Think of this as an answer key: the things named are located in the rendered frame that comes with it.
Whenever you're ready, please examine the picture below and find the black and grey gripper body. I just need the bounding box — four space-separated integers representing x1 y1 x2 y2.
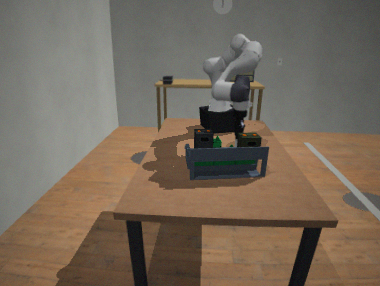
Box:
233 109 247 126

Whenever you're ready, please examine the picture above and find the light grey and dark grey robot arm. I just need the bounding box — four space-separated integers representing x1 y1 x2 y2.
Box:
203 34 262 112

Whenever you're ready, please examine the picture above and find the grey shelf rack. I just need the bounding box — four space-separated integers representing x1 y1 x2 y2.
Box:
184 144 269 180

